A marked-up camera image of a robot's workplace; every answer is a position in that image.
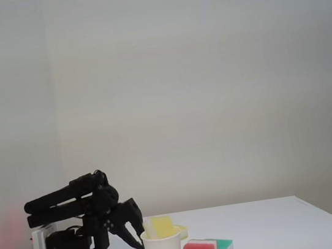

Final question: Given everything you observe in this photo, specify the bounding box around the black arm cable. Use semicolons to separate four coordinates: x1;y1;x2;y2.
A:
92;167;109;185

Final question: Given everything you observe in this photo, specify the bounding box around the white controller box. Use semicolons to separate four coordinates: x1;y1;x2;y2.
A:
30;226;58;249

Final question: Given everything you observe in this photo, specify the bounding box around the yellow sponge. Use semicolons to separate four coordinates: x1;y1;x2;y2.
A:
143;213;179;241
174;223;190;241

